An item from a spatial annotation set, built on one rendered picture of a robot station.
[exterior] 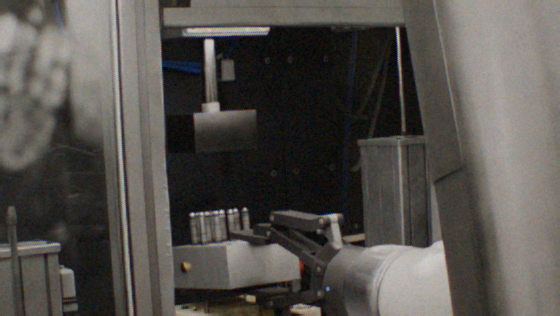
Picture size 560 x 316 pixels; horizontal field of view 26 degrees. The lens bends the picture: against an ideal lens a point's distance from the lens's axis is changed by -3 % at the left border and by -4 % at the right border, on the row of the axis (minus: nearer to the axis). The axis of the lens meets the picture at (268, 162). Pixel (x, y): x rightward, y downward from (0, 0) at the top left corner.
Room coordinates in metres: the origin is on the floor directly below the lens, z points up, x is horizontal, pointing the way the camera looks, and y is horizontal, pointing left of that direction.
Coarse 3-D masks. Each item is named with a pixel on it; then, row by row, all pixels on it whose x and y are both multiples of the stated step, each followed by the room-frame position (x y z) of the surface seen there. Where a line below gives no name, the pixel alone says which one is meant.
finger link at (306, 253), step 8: (272, 232) 1.31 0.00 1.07; (280, 232) 1.31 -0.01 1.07; (288, 232) 1.31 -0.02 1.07; (296, 232) 1.31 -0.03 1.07; (272, 240) 1.31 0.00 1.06; (280, 240) 1.30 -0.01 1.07; (288, 240) 1.29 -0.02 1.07; (296, 240) 1.29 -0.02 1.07; (304, 240) 1.29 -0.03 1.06; (288, 248) 1.29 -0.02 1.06; (296, 248) 1.28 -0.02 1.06; (304, 248) 1.27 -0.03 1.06; (312, 248) 1.27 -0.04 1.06; (320, 248) 1.27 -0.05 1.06; (296, 256) 1.28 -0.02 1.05; (304, 256) 1.26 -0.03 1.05; (312, 256) 1.25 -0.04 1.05; (312, 264) 1.25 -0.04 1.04; (320, 264) 1.23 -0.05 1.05; (320, 272) 1.23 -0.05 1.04
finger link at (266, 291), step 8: (232, 288) 1.37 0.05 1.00; (240, 288) 1.36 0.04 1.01; (248, 288) 1.35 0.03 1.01; (256, 288) 1.35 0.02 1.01; (264, 288) 1.34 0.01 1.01; (272, 288) 1.34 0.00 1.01; (280, 288) 1.34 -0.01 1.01; (256, 296) 1.33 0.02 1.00; (264, 296) 1.32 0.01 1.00; (272, 296) 1.32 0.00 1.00
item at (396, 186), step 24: (264, 24) 1.22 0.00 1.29; (288, 24) 1.24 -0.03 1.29; (360, 24) 1.30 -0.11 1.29; (384, 24) 1.32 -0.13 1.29; (192, 72) 1.65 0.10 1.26; (360, 144) 1.59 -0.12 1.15; (384, 144) 1.55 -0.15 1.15; (408, 144) 1.54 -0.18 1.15; (384, 168) 1.55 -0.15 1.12; (408, 168) 1.54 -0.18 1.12; (384, 192) 1.56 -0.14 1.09; (408, 192) 1.54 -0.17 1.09; (384, 216) 1.56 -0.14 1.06; (408, 216) 1.54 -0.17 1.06; (360, 240) 1.64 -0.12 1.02; (384, 240) 1.56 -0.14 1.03; (408, 240) 1.53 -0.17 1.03
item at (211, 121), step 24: (216, 72) 1.42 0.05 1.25; (216, 96) 1.42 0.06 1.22; (168, 120) 1.42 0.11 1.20; (192, 120) 1.38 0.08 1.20; (216, 120) 1.39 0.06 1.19; (240, 120) 1.41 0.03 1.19; (168, 144) 1.42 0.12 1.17; (192, 144) 1.38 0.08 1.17; (216, 144) 1.39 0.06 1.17; (240, 144) 1.41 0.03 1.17
